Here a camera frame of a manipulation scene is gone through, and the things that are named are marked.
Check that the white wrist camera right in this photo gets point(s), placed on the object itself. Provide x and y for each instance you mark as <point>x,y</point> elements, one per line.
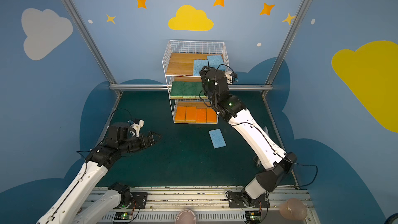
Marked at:
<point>231,77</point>

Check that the pink bowl front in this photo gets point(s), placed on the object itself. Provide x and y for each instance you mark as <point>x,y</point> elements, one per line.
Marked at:
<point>186,216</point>

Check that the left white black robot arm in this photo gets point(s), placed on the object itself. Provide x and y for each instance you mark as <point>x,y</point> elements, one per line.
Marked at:
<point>67,209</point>

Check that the left green circuit board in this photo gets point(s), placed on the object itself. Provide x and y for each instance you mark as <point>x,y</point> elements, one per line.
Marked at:
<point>122,216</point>

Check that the blue sponge front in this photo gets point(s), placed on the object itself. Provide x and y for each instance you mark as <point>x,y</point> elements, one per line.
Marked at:
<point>216,61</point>

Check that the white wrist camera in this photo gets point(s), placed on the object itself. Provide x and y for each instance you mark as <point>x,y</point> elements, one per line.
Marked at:
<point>231,77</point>
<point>136,126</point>

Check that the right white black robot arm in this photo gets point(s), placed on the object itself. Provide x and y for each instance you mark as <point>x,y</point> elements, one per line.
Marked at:
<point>277,162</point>

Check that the green circuit board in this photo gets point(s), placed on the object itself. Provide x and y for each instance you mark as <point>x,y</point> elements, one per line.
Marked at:
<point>122,216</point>
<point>253,217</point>

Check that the green sponge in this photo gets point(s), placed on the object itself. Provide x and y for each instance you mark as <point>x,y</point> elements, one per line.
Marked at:
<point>189,90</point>
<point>177,89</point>
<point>199,90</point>

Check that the silver metal scoop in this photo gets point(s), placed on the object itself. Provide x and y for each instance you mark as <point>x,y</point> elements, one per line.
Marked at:
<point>261,150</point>

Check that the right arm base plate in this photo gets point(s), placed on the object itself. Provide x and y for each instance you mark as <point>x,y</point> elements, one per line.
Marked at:
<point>242,200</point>

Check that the translucent pink cup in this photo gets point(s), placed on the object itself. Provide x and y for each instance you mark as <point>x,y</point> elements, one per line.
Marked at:
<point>293,209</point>

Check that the right green circuit board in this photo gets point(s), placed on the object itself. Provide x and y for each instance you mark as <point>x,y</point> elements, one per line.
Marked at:
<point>253,217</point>

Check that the blue sponge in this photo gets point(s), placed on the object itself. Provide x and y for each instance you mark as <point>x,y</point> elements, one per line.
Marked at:
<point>216,61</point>
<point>198,66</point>
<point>217,138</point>

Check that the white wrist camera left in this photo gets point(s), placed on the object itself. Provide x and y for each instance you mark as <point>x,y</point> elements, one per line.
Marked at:
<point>136,126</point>

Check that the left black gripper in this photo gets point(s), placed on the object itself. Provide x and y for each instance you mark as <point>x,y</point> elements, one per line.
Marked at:
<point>144,140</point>

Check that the white wire wooden shelf rack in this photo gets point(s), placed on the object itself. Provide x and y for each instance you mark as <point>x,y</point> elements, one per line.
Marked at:
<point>178,66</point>

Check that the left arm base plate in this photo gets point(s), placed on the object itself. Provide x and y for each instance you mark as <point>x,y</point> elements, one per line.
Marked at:
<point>133,199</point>

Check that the orange sponge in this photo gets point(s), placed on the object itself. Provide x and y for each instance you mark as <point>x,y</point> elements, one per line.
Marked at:
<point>211,116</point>
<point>191,114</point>
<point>201,115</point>
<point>180,115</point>

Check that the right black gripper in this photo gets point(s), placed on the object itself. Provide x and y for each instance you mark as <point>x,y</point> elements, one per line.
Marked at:
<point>208,71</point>

